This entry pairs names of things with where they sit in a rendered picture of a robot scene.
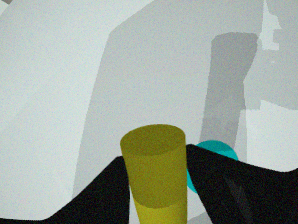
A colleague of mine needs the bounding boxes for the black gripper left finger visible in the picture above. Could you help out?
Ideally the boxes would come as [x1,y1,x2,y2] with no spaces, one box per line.
[0,156,130,224]

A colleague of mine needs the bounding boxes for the yellow cylinder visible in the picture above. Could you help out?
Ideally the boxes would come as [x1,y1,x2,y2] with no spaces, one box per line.
[120,125,188,224]

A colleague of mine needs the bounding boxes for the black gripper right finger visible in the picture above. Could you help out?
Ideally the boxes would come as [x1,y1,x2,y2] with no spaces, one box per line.
[186,144,298,224]

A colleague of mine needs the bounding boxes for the cyan circle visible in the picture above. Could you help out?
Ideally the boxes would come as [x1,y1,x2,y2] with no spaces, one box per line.
[186,140,238,193]

